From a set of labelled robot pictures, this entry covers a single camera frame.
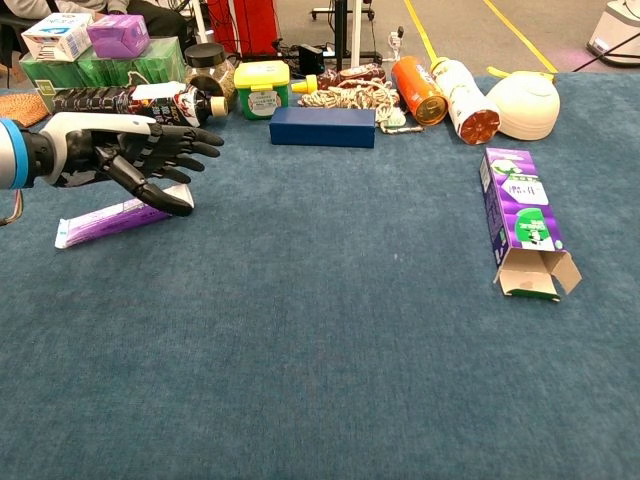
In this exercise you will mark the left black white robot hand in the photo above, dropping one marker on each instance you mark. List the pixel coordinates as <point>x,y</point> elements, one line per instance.
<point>90,150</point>

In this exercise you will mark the purple white toothpaste tube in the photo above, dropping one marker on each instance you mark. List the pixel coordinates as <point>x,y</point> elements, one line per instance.
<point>100,225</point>

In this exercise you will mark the purple toothpaste carton box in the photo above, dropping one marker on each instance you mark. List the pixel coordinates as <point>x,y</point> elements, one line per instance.
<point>525,200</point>

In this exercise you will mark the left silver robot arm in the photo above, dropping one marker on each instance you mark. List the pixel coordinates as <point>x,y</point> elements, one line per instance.
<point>7,155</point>

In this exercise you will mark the green package stack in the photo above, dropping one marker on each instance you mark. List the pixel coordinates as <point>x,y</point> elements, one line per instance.
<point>100,70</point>

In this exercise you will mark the small purple box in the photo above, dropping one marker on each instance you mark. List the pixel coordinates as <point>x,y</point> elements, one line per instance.
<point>117,37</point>

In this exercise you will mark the dark blue rectangular box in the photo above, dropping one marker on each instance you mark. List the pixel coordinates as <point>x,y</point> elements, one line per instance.
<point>322,127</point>

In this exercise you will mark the black power adapter box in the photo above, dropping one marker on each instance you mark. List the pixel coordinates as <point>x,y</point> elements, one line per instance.
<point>311,56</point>

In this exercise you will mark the round woven rattan coaster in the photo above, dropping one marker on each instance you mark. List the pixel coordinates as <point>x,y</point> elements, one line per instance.
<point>17,107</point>

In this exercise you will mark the dark tea drink bottle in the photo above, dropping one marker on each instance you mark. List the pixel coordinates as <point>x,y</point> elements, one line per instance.
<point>165,105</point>

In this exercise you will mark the white blue milk carton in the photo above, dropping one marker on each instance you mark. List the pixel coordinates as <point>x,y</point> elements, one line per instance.
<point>55,37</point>

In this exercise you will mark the glass jar black lid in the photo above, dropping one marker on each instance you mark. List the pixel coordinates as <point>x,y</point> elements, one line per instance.
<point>210,72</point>

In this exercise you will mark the seated person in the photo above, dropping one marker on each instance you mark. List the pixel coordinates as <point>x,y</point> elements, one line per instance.
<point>150,15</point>

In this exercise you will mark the yellow green lidded container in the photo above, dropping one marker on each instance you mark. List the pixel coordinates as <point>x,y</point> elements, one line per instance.
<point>260,95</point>

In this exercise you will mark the red cabinet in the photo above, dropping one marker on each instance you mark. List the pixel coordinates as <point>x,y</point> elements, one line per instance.
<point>250,25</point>

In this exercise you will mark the brown sauce bottle yellow cap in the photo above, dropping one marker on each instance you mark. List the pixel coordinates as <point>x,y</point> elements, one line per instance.
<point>350,76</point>

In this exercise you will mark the black tripod stand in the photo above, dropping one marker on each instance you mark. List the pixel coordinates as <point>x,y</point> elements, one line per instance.
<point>342,35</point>

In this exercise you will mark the blue table cloth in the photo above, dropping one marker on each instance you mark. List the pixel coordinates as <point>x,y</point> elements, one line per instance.
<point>300,350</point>

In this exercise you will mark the white upright pole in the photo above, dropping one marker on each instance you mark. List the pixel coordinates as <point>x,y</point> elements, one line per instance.
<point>356,30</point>

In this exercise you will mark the black wheeled cart base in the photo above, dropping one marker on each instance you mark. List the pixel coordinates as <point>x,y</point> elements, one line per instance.
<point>370,13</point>

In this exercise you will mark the white power strip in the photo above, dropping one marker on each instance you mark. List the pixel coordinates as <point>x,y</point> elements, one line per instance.
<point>396,42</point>

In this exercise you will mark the white drink bottle yellow cap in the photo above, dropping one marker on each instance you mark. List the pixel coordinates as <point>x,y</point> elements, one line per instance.
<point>462,95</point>

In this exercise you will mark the beige bowl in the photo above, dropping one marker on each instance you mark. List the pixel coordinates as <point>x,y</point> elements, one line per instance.
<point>525,107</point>

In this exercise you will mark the black slanted rod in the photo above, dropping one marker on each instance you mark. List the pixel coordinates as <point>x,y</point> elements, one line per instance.
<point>607,54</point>

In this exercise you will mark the white machine housing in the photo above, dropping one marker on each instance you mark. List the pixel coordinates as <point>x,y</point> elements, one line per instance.
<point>615,35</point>

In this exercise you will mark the white wheeled stand frame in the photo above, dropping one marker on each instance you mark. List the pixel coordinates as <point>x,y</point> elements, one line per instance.
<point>201,22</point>

